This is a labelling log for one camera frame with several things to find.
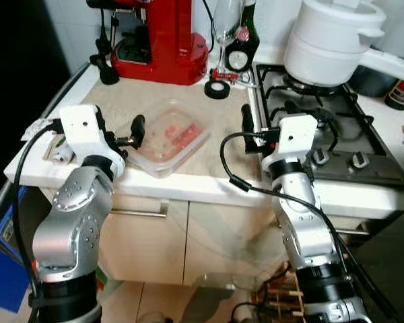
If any dark grey panel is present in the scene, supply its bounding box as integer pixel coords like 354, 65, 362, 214
353, 202, 404, 323

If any metal drawer handle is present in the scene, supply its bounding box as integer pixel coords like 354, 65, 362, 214
110, 204, 169, 217

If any clear plastic food container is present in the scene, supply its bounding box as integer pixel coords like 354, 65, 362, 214
127, 99, 211, 179

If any clear wine glass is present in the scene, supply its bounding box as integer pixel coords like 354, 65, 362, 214
212, 0, 246, 68

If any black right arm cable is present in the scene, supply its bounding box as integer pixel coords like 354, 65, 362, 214
219, 131, 401, 323

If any silver hob knob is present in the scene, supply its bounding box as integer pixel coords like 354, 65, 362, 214
350, 151, 368, 169
312, 149, 327, 167

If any dark bottle red label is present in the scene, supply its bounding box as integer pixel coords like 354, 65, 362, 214
385, 79, 404, 112

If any black tape roll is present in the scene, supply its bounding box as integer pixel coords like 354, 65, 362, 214
204, 79, 231, 100

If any steel gas hob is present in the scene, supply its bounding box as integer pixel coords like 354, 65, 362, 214
254, 63, 404, 189

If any white pot with handle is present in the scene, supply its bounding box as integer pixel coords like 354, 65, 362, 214
283, 0, 404, 88

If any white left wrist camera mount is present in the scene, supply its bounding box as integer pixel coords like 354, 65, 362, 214
37, 104, 125, 162

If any small red tool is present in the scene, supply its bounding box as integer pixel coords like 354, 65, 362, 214
212, 67, 257, 87

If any blue box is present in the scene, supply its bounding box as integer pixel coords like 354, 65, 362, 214
0, 182, 33, 314

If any dark bottle round label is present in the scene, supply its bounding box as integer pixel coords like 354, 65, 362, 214
226, 0, 260, 73

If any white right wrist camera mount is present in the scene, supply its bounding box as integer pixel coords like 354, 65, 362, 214
261, 113, 318, 164

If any wooden slatted wine rack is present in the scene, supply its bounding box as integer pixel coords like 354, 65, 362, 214
256, 262, 310, 317

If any black coffee tamper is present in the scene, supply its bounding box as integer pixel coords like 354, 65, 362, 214
98, 57, 120, 85

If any red coffee machine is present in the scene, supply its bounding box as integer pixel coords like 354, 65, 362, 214
88, 0, 209, 86

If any beige kitchen cabinet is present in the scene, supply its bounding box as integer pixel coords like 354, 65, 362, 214
94, 195, 371, 287

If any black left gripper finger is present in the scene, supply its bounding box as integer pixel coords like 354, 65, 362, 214
129, 114, 147, 149

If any orange green bag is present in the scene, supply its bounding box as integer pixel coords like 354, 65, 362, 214
94, 266, 110, 290

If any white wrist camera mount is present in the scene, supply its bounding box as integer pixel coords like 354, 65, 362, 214
37, 104, 125, 162
261, 113, 318, 164

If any white plastic jug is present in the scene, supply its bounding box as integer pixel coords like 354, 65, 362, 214
374, 0, 404, 58

